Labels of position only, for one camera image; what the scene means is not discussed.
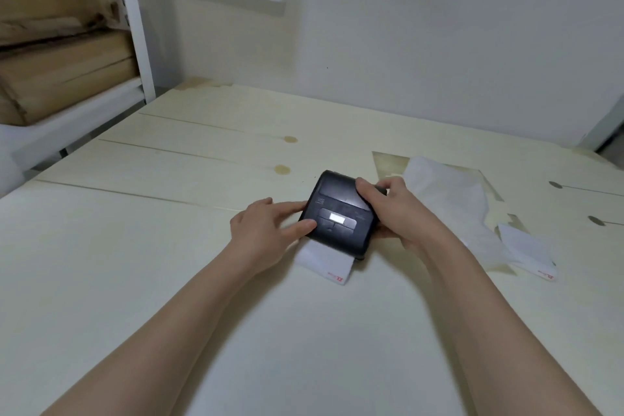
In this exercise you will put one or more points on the white metal shelf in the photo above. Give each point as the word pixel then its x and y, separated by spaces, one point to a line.
pixel 131 16

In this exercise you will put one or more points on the person's right hand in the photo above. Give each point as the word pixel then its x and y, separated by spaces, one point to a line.
pixel 402 216

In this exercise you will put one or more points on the person's right thumb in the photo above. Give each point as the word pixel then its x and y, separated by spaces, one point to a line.
pixel 364 192

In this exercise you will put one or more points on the white label with red mark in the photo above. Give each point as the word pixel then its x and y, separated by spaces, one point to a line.
pixel 325 265
pixel 529 250

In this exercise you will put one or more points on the person's right forearm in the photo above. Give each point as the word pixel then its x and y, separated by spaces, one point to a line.
pixel 492 328

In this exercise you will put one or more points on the person's left forearm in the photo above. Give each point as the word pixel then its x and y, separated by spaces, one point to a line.
pixel 161 328

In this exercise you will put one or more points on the person's left thumb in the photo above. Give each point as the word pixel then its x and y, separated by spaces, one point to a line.
pixel 300 229

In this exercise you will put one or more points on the white crumpled paper sheet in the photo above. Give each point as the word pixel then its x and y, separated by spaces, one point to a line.
pixel 453 206

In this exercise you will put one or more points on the person's left hand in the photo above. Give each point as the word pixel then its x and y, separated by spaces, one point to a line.
pixel 263 230

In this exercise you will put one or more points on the black portable label printer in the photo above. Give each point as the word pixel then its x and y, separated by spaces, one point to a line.
pixel 339 216

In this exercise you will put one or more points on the torn brown cardboard box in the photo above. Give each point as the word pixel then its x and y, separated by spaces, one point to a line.
pixel 53 1

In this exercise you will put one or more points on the large brown cardboard box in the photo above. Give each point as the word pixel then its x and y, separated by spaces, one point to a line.
pixel 63 74

